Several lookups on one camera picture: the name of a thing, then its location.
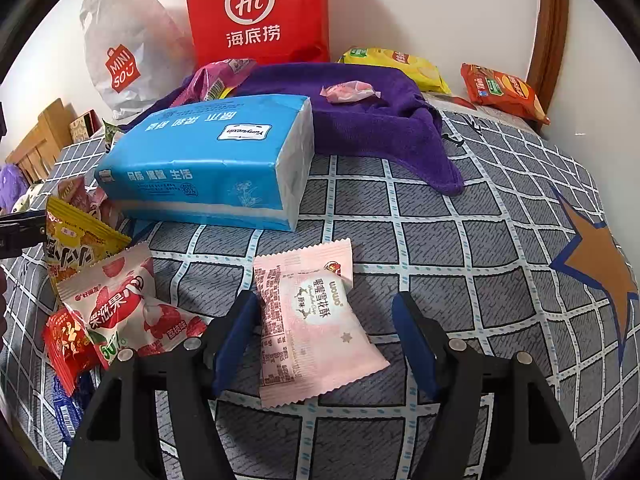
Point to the orange potato chips bag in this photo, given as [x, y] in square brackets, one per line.
[505, 92]

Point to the pink nougat snack packet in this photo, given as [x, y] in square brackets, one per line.
[312, 340]

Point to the red gold-lettered snack packet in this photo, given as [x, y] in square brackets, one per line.
[69, 349]

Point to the grey checkered bed sheet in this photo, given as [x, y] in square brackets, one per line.
[478, 263]

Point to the magenta snack bag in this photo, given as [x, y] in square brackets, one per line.
[215, 81]

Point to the white strawberry jelly snack bag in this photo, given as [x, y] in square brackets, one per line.
[115, 302]

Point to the yellow potato chips bag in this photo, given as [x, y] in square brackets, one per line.
[425, 74]

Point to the white Miniso plastic bag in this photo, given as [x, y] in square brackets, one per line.
[135, 53]

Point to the purple towel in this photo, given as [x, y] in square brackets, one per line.
[399, 125]

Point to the purple plush toy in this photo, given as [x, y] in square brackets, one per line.
[12, 186]

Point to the red paper shopping bag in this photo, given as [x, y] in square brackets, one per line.
[268, 31]

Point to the small pink candy packet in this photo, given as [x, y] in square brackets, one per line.
[349, 92]

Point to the blue tissue pack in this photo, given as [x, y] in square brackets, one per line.
[240, 162]

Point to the yellow black-lettered snack bag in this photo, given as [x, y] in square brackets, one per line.
[76, 240]

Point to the patterned small box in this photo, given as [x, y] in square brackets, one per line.
[85, 126]

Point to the green snack packet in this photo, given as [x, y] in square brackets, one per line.
[112, 134]

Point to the brown wooden door frame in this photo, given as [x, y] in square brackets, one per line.
[548, 49]

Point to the wooden chair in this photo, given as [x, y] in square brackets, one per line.
[39, 150]

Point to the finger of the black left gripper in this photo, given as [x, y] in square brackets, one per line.
[21, 231]

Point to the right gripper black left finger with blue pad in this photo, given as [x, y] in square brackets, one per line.
[121, 432]

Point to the pink red stick snack packet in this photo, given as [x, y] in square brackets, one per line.
[94, 202]

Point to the blue snack packet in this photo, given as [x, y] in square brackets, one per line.
[70, 410]

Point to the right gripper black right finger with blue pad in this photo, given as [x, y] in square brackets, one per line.
[527, 435]

